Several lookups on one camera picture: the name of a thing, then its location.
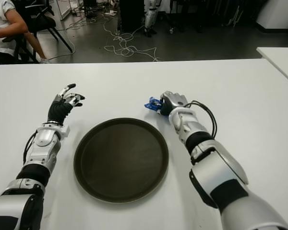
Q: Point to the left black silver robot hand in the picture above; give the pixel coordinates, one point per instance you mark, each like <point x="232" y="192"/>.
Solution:
<point x="57" y="110"/>

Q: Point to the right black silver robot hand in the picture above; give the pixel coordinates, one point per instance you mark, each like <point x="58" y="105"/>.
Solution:
<point x="175" y="100"/>

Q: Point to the blue Oreo cookie package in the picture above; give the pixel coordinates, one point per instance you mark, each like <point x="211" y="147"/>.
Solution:
<point x="152" y="104"/>

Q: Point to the right silver black robot arm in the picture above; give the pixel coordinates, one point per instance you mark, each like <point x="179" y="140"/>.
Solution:
<point x="216" y="172"/>

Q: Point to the left silver black robot arm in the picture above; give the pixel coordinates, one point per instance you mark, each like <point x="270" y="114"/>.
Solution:
<point x="42" y="148"/>

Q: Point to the round dark brown tray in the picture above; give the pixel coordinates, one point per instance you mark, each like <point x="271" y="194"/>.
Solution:
<point x="121" y="160"/>

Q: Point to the white humanoid robot in background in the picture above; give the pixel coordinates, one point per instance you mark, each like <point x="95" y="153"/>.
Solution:
<point x="150" y="16"/>

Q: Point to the black office chair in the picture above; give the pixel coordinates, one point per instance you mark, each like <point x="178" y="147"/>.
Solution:
<point x="43" y="20"/>

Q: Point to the seated person in white shirt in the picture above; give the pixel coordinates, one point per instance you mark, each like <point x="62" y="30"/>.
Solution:
<point x="2" y="26"/>

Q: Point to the white side table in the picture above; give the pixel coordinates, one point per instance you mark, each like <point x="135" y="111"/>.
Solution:
<point x="282" y="60"/>

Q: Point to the white cabinet with black base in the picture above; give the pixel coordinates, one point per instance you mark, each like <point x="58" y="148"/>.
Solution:
<point x="278" y="12"/>

